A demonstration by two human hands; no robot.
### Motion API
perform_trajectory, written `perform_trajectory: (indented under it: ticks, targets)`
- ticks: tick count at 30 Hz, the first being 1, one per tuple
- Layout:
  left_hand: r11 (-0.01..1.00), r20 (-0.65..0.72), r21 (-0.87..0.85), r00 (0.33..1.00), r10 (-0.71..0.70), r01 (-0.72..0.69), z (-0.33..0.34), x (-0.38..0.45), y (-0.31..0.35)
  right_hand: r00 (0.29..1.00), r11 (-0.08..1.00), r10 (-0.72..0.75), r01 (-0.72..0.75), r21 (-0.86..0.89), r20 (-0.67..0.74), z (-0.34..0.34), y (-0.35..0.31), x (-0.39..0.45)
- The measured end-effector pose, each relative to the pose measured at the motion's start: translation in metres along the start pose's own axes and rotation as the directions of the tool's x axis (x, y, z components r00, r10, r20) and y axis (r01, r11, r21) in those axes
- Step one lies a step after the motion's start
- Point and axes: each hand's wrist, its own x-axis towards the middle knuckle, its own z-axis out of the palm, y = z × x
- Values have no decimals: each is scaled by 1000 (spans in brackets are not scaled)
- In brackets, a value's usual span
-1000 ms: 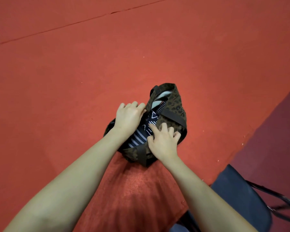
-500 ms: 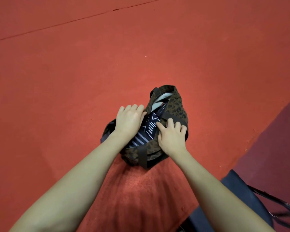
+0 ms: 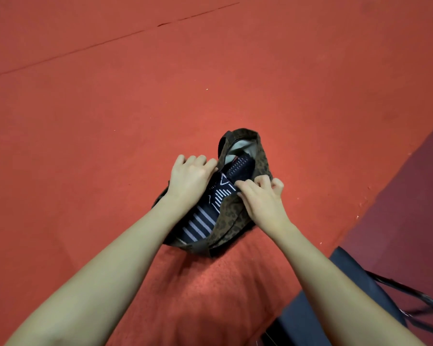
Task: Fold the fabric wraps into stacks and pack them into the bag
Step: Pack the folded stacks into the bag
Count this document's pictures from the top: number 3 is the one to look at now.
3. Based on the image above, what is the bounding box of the person's left hand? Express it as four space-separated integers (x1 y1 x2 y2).
162 154 219 213

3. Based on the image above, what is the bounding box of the person's right hand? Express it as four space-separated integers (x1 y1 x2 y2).
234 175 293 242

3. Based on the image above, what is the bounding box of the single black white-lined sock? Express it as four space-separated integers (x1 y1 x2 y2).
208 173 239 210

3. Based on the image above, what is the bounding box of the black grey striped wrap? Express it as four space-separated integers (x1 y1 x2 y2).
166 201 221 246

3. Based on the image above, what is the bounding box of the person's right forearm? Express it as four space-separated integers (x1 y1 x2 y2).
270 225 423 346

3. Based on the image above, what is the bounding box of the person's left forearm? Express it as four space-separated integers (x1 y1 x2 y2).
6 198 185 346

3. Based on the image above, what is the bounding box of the dark grey seat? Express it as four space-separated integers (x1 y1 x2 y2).
256 247 433 346

